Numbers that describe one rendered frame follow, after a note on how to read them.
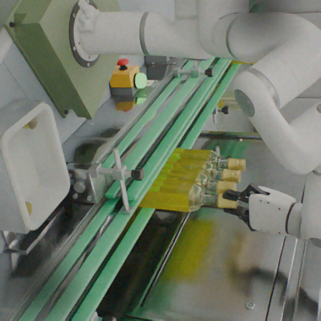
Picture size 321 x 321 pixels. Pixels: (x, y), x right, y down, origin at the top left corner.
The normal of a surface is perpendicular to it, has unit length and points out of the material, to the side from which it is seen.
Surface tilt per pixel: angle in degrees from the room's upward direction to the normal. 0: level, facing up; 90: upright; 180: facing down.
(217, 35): 134
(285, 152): 114
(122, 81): 90
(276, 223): 105
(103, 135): 90
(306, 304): 90
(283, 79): 55
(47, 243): 90
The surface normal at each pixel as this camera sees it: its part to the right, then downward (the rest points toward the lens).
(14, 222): -0.34, 0.51
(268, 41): -0.25, 0.69
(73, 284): -0.13, -0.86
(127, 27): -0.36, -0.07
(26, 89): 0.93, 0.07
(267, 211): -0.59, 0.39
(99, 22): -0.32, -0.30
